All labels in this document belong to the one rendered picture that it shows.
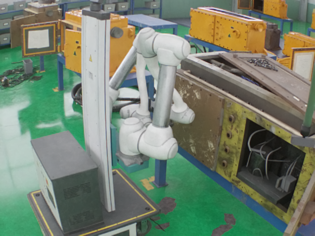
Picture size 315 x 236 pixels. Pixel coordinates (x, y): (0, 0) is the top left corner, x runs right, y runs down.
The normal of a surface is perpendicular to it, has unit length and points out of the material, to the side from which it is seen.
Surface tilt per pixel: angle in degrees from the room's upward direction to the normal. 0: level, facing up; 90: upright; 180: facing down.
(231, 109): 90
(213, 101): 90
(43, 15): 90
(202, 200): 0
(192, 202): 0
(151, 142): 77
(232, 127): 90
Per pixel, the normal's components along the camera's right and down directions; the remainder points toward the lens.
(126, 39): 0.58, 0.38
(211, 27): -0.82, 0.22
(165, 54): -0.47, 0.30
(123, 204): 0.04, -0.90
